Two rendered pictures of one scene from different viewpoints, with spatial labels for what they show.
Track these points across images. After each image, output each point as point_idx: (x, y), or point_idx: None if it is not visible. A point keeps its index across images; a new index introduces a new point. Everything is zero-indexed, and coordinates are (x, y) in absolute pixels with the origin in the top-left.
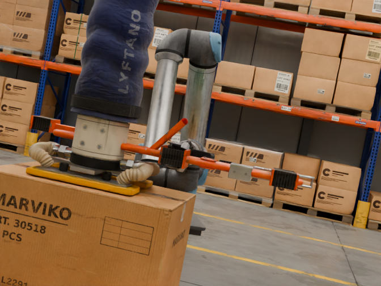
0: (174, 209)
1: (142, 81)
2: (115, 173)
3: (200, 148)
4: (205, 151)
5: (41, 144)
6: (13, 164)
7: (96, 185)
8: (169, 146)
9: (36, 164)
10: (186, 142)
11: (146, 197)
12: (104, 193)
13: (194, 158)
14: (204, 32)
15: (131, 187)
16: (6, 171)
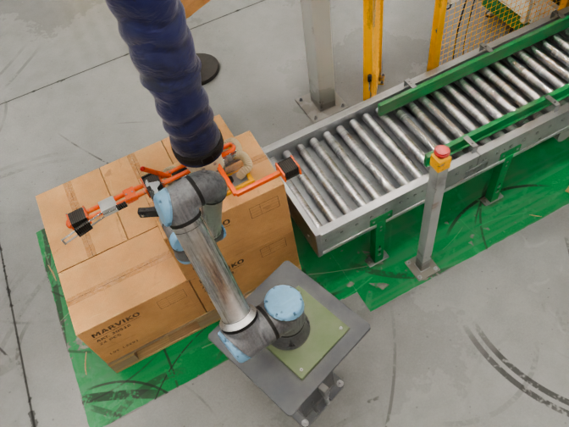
0: (140, 183)
1: (170, 138)
2: None
3: (167, 234)
4: (145, 210)
5: (233, 141)
6: (261, 153)
7: None
8: (161, 184)
9: (267, 171)
10: (147, 185)
11: (165, 185)
12: (179, 163)
13: (136, 185)
14: (171, 185)
15: (171, 174)
16: (240, 138)
